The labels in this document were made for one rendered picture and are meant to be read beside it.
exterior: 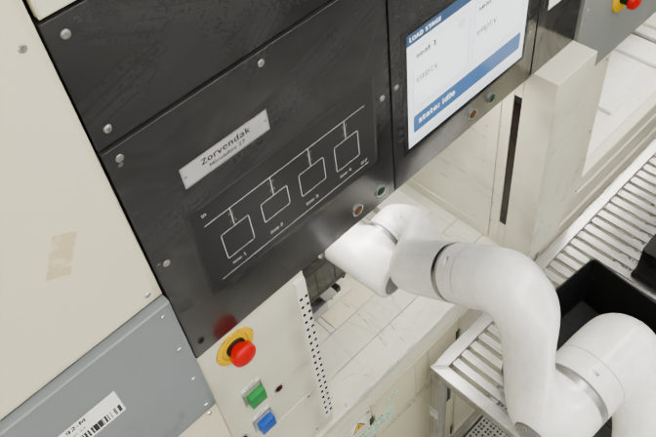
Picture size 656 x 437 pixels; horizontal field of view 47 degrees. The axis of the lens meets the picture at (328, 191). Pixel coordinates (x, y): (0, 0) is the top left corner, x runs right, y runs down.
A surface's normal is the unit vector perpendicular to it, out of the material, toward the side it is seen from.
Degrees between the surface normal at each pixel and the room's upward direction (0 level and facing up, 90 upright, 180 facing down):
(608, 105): 0
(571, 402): 28
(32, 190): 90
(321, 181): 90
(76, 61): 90
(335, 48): 90
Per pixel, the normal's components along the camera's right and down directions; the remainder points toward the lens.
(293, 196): 0.69, 0.50
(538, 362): -0.68, -0.30
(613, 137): -0.10, -0.66
